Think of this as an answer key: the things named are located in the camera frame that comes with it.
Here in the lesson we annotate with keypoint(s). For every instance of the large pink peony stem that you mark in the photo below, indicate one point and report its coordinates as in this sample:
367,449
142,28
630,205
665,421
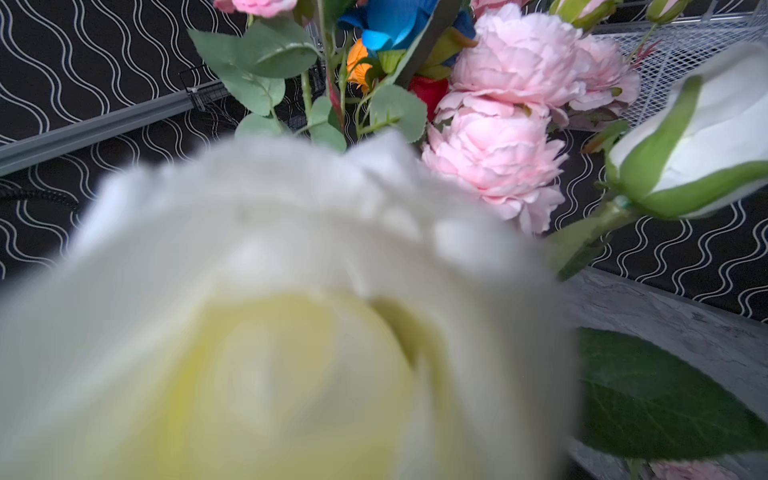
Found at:
258,8

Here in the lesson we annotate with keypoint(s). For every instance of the pink rose spray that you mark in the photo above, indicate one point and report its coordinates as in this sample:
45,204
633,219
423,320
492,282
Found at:
277,310

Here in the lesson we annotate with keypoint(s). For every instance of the blue flower stem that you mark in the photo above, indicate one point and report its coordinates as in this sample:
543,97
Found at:
389,28

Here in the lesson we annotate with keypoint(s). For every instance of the white mesh wall basket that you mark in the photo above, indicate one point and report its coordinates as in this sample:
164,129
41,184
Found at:
704,29

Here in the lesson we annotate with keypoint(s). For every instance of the white rose stem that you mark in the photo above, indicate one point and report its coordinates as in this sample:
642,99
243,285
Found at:
706,149

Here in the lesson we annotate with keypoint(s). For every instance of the yellow rose stem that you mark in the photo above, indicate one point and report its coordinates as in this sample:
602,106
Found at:
359,71

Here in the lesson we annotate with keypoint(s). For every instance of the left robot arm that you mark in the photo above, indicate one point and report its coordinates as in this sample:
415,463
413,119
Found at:
21,194

